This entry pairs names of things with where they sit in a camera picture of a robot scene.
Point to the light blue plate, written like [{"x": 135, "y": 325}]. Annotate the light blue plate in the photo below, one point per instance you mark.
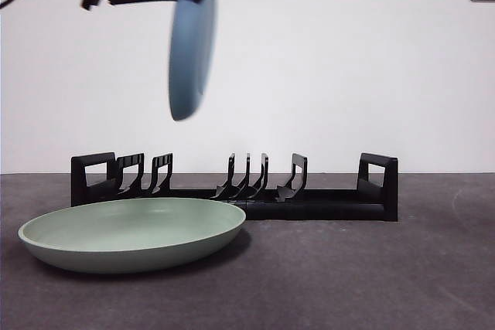
[{"x": 191, "y": 55}]

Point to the pale green plate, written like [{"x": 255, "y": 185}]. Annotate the pale green plate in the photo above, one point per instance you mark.
[{"x": 131, "y": 229}]

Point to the black plate rack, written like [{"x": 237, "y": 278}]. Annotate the black plate rack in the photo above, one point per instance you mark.
[{"x": 328, "y": 206}]

